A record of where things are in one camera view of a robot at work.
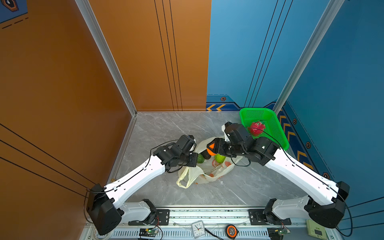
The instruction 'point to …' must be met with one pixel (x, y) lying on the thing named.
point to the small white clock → (198, 229)
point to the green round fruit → (219, 158)
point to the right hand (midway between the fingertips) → (209, 148)
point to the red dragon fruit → (256, 128)
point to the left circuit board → (151, 232)
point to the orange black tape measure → (231, 231)
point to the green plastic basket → (273, 129)
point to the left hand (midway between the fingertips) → (197, 158)
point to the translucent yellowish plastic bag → (210, 168)
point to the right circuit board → (282, 232)
